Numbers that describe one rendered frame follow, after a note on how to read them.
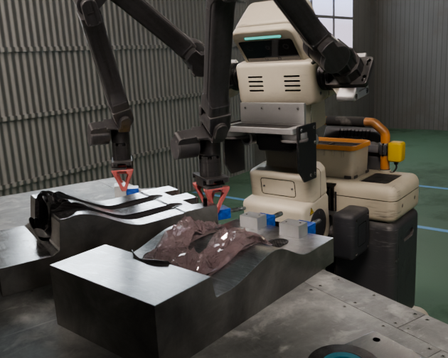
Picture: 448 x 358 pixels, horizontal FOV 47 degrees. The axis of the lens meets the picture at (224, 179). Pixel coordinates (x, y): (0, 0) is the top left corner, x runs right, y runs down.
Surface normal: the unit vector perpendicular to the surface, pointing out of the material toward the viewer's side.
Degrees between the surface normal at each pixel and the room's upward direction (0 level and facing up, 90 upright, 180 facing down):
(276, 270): 90
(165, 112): 90
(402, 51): 90
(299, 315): 0
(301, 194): 98
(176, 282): 0
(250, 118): 90
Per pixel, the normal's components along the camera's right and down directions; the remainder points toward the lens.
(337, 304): -0.05, -0.97
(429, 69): -0.62, 0.21
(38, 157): 0.79, 0.10
